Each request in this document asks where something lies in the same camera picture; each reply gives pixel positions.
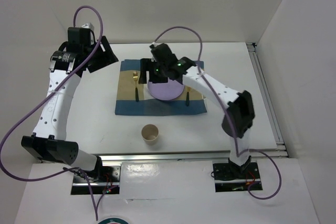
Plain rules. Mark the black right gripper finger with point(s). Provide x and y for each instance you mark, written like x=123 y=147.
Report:
x=146 y=65
x=155 y=76

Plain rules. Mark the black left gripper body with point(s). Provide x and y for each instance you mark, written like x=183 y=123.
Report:
x=98 y=51

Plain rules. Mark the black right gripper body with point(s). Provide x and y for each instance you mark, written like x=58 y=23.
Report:
x=162 y=68

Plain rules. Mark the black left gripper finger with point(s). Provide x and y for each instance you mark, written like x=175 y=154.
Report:
x=105 y=48
x=98 y=62

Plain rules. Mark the gold fork black handle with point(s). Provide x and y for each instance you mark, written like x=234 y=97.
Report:
x=135 y=78

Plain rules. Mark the purple plate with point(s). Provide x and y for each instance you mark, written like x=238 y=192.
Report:
x=165 y=91

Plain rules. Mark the blue beige striped placemat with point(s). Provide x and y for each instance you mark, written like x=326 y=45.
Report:
x=149 y=106

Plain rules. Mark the gold knife black handle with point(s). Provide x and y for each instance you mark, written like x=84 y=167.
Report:
x=187 y=101

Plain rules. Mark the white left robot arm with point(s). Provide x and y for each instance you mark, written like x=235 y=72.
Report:
x=48 y=140

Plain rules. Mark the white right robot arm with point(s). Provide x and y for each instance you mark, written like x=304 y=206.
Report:
x=238 y=107

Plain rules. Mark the beige cup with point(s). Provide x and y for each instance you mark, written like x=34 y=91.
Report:
x=150 y=134

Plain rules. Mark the aluminium rail front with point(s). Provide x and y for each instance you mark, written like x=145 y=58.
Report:
x=151 y=157

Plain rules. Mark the aluminium rail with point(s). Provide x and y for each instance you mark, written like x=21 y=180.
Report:
x=281 y=150
x=151 y=157

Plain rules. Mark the aluminium rail right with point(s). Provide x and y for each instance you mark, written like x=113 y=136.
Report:
x=281 y=150

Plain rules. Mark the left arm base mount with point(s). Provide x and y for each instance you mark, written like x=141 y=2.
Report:
x=107 y=182

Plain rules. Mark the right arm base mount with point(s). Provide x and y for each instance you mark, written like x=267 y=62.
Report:
x=226 y=181

